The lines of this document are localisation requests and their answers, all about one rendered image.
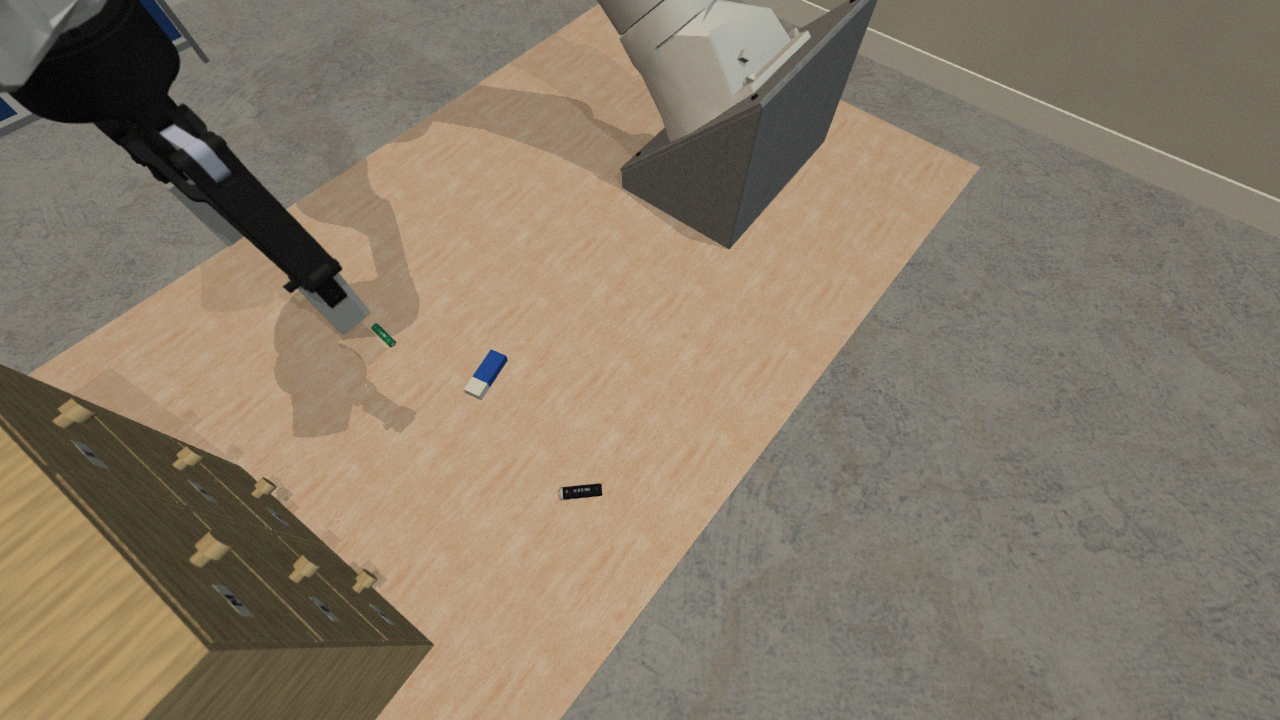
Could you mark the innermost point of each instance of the blue and white eraser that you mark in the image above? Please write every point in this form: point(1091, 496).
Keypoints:
point(486, 374)

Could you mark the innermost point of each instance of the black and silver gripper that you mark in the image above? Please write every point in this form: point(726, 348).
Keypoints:
point(119, 65)

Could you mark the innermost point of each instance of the black aa battery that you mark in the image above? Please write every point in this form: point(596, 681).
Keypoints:
point(581, 491)

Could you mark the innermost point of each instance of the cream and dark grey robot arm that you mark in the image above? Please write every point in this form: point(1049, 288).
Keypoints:
point(690, 53)

